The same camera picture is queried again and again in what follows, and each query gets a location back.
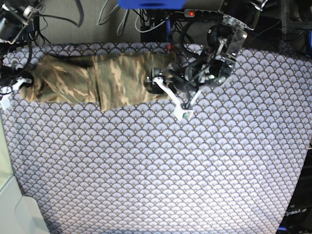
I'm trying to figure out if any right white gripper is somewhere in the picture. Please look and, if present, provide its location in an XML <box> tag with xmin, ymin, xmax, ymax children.
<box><xmin>0</xmin><ymin>77</ymin><xmax>33</xmax><ymax>110</ymax></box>

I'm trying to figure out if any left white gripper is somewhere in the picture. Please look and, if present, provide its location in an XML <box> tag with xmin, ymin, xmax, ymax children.
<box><xmin>144</xmin><ymin>68</ymin><xmax>201</xmax><ymax>120</ymax></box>

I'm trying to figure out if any camouflage T-shirt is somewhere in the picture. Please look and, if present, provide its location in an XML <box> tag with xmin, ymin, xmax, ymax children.
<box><xmin>19</xmin><ymin>52</ymin><xmax>176</xmax><ymax>112</ymax></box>

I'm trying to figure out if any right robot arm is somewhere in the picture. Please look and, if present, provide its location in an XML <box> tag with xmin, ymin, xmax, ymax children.
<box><xmin>0</xmin><ymin>0</ymin><xmax>84</xmax><ymax>110</ymax></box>

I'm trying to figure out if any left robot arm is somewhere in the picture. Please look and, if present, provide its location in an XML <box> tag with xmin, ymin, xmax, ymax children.
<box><xmin>144</xmin><ymin>0</ymin><xmax>266</xmax><ymax>120</ymax></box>

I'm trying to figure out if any red black table clamp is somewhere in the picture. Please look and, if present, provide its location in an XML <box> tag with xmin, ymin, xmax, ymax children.
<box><xmin>167</xmin><ymin>43</ymin><xmax>176</xmax><ymax>54</ymax></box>

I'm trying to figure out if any black box under table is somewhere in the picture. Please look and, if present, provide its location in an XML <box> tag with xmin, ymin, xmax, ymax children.
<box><xmin>140</xmin><ymin>24</ymin><xmax>167</xmax><ymax>43</ymax></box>

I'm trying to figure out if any patterned blue tablecloth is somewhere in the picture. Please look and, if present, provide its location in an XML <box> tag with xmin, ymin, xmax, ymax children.
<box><xmin>1</xmin><ymin>49</ymin><xmax>312</xmax><ymax>234</ymax></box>

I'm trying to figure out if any white plastic bin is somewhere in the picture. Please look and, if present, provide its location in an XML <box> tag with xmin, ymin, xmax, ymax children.
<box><xmin>0</xmin><ymin>124</ymin><xmax>49</xmax><ymax>234</ymax></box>

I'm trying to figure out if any black OpenArm case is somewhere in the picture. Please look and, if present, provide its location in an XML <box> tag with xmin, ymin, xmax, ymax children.
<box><xmin>277</xmin><ymin>149</ymin><xmax>312</xmax><ymax>234</ymax></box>

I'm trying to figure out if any black power strip red switch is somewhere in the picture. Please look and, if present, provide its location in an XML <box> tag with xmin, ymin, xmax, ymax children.
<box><xmin>183</xmin><ymin>9</ymin><xmax>221</xmax><ymax>19</ymax></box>

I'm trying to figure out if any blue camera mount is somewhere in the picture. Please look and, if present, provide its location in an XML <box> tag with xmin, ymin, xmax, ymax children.
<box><xmin>118</xmin><ymin>0</ymin><xmax>186</xmax><ymax>9</ymax></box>

